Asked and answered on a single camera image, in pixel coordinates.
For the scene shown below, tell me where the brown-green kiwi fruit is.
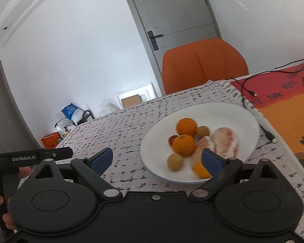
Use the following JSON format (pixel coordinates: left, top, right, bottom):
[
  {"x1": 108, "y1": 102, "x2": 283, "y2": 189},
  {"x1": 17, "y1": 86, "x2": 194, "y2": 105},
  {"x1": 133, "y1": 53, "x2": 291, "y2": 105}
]
[{"x1": 195, "y1": 126, "x2": 210, "y2": 139}]

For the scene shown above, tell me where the large peeled pomelo piece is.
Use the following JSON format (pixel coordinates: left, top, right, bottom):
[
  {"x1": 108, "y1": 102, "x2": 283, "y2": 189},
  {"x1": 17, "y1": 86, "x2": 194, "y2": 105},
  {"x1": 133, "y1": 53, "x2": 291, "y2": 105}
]
[{"x1": 190, "y1": 136, "x2": 215, "y2": 168}]

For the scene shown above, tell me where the person's left hand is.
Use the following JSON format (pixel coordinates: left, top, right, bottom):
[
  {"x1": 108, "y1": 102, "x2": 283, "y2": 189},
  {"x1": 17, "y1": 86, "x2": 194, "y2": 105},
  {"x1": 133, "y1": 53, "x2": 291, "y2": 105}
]
[{"x1": 0, "y1": 166, "x2": 34, "y2": 230}]

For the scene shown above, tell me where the small orange tangerine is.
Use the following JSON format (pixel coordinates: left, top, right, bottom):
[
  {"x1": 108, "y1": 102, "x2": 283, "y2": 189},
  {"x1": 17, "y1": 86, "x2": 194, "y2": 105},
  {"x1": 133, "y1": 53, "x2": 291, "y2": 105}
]
[{"x1": 193, "y1": 162, "x2": 212, "y2": 179}]

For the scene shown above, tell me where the blue white plastic bag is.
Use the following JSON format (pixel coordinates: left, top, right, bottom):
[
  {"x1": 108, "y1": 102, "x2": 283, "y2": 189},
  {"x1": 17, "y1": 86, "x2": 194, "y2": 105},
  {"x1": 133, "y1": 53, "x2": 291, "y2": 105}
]
[{"x1": 61, "y1": 103, "x2": 84, "y2": 125}]

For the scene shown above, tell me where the tan kiwi fruit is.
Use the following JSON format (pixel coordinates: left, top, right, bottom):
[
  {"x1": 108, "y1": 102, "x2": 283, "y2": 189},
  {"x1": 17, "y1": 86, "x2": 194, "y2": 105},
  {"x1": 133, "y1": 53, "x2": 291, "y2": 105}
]
[{"x1": 167, "y1": 153, "x2": 184, "y2": 171}]

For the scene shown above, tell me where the peeled pomelo segment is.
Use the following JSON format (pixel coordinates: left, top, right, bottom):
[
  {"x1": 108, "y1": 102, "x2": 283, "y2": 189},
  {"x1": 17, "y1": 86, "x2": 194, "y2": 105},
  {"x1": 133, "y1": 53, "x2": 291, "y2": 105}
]
[{"x1": 211, "y1": 127, "x2": 239, "y2": 159}]

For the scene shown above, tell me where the orange chair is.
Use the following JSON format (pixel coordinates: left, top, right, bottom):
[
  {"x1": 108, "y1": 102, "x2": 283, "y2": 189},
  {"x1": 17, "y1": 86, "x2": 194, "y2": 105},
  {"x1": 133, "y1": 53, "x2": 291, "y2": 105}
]
[{"x1": 162, "y1": 38, "x2": 249, "y2": 94}]

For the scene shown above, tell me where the orange storage box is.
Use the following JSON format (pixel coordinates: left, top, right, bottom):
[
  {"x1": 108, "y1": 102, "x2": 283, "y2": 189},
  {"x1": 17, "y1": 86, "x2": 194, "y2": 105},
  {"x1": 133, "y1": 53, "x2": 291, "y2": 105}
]
[{"x1": 41, "y1": 132, "x2": 61, "y2": 149}]

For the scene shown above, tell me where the black white patterned tablecloth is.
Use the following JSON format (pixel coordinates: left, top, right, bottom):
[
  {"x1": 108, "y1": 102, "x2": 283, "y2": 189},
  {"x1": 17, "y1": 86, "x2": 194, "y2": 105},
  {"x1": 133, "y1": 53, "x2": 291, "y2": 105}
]
[{"x1": 61, "y1": 81, "x2": 304, "y2": 239}]

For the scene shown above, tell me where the black door handle lock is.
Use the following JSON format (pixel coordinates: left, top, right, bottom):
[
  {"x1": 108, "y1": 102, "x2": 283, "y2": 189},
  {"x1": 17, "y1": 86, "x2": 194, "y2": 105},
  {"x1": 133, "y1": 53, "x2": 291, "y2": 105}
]
[{"x1": 147, "y1": 31, "x2": 163, "y2": 50}]

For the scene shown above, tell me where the red apple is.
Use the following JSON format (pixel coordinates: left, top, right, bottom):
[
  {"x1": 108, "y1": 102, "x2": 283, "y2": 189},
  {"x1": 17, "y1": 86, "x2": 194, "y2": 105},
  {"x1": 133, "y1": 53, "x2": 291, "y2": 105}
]
[{"x1": 168, "y1": 135, "x2": 178, "y2": 146}]

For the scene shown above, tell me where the red orange table mat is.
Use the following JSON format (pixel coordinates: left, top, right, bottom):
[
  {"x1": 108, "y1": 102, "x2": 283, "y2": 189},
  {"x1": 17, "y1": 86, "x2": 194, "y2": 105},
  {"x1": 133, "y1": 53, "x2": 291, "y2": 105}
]
[{"x1": 231, "y1": 63, "x2": 304, "y2": 167}]

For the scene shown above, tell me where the white round plate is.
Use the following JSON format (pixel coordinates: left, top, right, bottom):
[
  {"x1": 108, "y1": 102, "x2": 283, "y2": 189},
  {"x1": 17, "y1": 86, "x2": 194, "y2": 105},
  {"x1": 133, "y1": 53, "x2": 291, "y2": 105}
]
[{"x1": 140, "y1": 103, "x2": 260, "y2": 185}]

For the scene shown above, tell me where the black usb cable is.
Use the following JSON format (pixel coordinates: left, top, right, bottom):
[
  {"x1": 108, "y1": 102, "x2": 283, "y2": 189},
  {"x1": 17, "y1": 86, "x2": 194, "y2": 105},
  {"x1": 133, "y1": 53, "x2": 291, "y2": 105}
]
[{"x1": 230, "y1": 60, "x2": 304, "y2": 143}]

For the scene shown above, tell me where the large orange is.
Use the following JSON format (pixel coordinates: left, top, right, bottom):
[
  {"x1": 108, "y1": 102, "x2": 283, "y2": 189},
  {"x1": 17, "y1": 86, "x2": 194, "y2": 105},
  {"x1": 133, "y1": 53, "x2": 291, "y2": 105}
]
[{"x1": 172, "y1": 134, "x2": 195, "y2": 157}]

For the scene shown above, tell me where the grey door with handle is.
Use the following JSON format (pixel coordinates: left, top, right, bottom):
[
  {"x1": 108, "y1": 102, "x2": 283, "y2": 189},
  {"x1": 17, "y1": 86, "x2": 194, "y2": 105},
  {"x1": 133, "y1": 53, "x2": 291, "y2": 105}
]
[{"x1": 127, "y1": 0, "x2": 221, "y2": 95}]

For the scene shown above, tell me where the grey left door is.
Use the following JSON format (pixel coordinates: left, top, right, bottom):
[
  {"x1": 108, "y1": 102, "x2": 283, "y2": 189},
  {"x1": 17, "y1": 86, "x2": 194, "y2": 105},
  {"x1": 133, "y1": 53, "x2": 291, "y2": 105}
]
[{"x1": 0, "y1": 62, "x2": 40, "y2": 152}]

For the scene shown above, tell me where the black wire rack cart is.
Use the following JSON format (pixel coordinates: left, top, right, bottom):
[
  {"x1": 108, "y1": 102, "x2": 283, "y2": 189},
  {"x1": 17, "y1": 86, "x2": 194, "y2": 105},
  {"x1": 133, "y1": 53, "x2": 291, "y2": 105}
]
[{"x1": 55, "y1": 109, "x2": 94, "y2": 129}]

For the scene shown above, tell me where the orange on plate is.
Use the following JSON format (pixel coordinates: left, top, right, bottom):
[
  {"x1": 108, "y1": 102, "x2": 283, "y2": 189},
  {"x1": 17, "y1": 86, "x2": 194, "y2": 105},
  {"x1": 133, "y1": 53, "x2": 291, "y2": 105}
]
[{"x1": 176, "y1": 118, "x2": 198, "y2": 137}]

